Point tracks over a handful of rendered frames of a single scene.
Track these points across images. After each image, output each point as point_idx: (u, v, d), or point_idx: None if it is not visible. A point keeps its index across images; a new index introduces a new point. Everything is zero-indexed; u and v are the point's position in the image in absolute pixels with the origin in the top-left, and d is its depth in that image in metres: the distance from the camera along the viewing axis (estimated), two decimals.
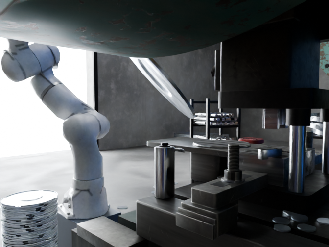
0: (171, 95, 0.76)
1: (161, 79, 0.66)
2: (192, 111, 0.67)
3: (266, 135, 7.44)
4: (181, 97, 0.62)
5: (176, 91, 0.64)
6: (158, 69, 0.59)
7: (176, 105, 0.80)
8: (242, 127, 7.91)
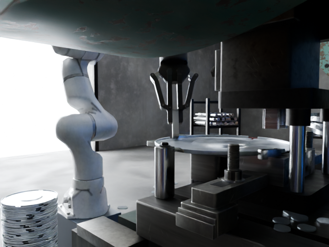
0: None
1: (260, 145, 0.61)
2: (259, 138, 0.71)
3: (266, 135, 7.44)
4: (279, 142, 0.65)
5: (272, 142, 0.64)
6: None
7: (206, 138, 0.73)
8: (242, 127, 7.91)
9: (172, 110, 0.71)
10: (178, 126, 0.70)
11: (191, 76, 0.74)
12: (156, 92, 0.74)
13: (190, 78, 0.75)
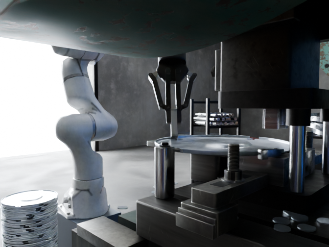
0: (222, 147, 0.56)
1: (182, 143, 0.64)
2: None
3: (266, 135, 7.44)
4: (156, 146, 0.60)
5: None
6: (160, 141, 0.68)
7: (240, 151, 0.52)
8: (242, 127, 7.91)
9: (171, 110, 0.71)
10: (176, 126, 0.70)
11: (190, 75, 0.74)
12: (154, 92, 0.74)
13: (189, 77, 0.74)
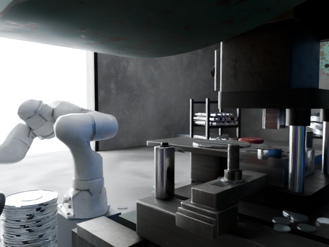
0: None
1: None
2: None
3: (266, 135, 7.44)
4: None
5: None
6: None
7: None
8: (242, 127, 7.91)
9: None
10: None
11: None
12: None
13: None
